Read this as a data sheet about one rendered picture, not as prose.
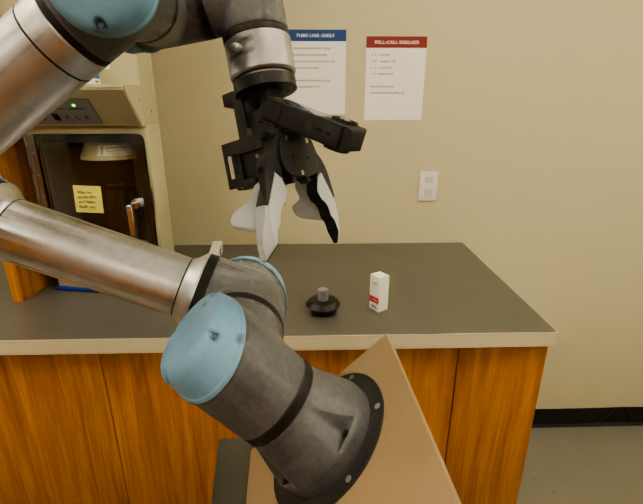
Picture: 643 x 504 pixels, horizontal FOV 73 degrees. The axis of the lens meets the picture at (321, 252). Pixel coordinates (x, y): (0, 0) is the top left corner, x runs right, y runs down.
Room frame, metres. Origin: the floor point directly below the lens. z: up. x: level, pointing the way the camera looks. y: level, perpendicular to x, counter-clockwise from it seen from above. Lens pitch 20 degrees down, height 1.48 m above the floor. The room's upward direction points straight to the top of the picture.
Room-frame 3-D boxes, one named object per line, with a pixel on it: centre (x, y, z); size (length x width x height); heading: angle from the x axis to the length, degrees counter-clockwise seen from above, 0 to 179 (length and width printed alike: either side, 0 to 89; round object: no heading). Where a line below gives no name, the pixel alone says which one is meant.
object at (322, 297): (1.04, -0.01, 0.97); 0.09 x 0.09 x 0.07
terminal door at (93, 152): (1.19, 0.63, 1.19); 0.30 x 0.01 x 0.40; 91
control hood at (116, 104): (1.14, 0.62, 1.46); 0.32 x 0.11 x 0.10; 92
